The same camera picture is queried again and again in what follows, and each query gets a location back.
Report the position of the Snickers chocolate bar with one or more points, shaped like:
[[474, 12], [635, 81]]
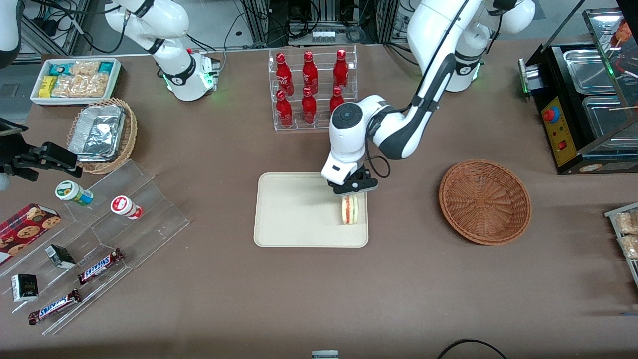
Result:
[[99, 266], [55, 306]]

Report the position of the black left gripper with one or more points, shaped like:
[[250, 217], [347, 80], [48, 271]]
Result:
[[359, 174]]

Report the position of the triangular sandwich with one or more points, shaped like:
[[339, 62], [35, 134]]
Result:
[[350, 212]]

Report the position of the yellow snack pack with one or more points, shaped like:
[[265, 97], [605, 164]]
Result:
[[48, 87]]

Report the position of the white plastic snack bin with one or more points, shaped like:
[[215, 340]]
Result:
[[37, 99]]

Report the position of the green label yoghurt cup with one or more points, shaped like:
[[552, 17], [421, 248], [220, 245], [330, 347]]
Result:
[[74, 193]]

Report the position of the light wicker basket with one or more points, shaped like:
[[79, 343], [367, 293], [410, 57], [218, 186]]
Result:
[[128, 137]]

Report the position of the clear acrylic bottle rack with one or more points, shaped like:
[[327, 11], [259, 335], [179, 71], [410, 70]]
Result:
[[322, 60]]

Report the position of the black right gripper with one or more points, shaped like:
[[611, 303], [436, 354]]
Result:
[[16, 160]]

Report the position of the small black white box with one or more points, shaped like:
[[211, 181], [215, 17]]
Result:
[[25, 287], [60, 255]]

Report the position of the aluminium foil tray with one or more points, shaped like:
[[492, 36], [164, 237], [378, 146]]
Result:
[[97, 132]]

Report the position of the black hot food display case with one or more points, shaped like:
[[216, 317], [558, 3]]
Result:
[[568, 149]]

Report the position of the white power strip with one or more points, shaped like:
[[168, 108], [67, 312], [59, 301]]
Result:
[[323, 35]]

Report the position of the clear acrylic stepped stand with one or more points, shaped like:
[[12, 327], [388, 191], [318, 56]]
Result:
[[144, 219]]

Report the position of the red cola bottle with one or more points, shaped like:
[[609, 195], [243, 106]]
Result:
[[341, 71], [309, 107], [284, 110], [336, 98], [309, 74], [284, 75]]

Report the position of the teal snack pack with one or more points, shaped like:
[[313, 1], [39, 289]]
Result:
[[106, 67], [61, 69]]

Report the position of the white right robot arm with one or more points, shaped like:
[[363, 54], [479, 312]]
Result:
[[172, 30]]

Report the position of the clear fried snack pack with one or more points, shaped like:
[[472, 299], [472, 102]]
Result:
[[627, 223], [630, 247]]

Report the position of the red label yoghurt cup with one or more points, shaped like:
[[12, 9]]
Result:
[[126, 207]]

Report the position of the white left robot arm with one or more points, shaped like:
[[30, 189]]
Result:
[[398, 134]]

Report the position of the red cookie box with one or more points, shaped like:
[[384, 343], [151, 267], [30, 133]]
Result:
[[22, 232]]

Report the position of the cream plastic tray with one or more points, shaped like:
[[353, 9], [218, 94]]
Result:
[[299, 214]]

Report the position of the metal tray with snacks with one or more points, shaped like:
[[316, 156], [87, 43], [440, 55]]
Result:
[[610, 217]]

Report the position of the aluminium frame rack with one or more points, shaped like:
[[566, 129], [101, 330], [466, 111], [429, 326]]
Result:
[[259, 22]]

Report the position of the clear cracker pack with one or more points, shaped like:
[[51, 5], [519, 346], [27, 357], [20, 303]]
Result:
[[65, 87], [84, 68], [92, 85]]

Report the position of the round brown wicker basket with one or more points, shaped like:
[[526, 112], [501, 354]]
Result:
[[484, 202]]

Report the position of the grey device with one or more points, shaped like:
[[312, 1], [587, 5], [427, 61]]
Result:
[[325, 354]]

